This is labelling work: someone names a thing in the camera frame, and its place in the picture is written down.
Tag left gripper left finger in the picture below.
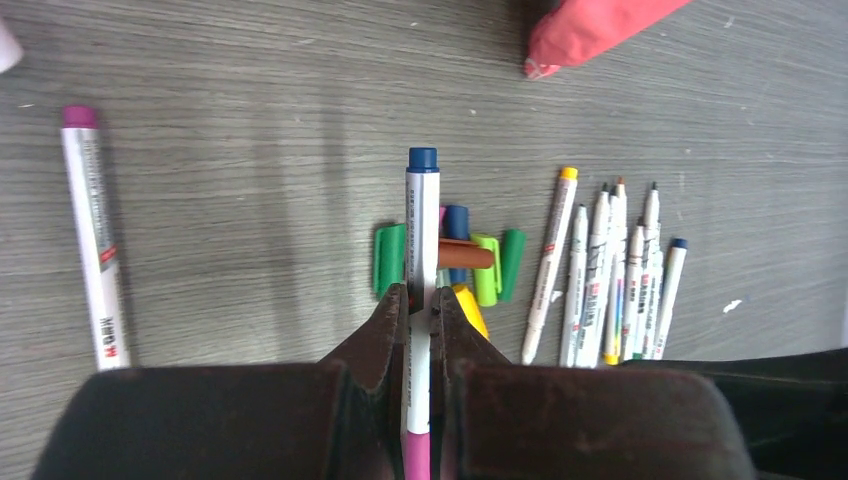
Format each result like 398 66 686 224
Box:
33 284 408 479

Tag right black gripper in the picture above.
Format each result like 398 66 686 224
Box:
623 347 847 479

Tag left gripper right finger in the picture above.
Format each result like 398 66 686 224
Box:
433 288 756 479

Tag yellow pen cap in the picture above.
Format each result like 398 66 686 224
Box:
452 284 490 340

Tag lime pen cap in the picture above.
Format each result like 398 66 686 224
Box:
470 233 502 307

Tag brown pen cap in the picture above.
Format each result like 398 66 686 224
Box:
438 238 496 269

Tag green pen cap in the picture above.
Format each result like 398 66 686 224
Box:
498 229 526 302
372 224 406 299

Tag black capped blue marker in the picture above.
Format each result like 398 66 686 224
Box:
652 238 688 360

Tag lime capped marker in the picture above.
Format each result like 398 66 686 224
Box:
559 204 589 367

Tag blue pen cap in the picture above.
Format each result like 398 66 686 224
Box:
442 205 470 284

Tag brown capped marker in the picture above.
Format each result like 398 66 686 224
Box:
620 225 645 362

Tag purple pen cap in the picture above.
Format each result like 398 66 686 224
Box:
438 206 446 232

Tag purple capped marker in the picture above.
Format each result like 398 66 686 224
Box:
403 147 440 480
633 182 660 359

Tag yellow capped marker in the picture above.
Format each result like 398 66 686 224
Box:
61 105 132 371
521 166 578 365

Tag clear pen cap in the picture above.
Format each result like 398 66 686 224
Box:
436 269 451 288

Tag green capped marker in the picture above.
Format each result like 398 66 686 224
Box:
575 183 610 368

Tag clear capped green pen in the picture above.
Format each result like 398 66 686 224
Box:
642 250 664 360

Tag pink patterned jacket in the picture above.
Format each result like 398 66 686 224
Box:
524 0 688 80

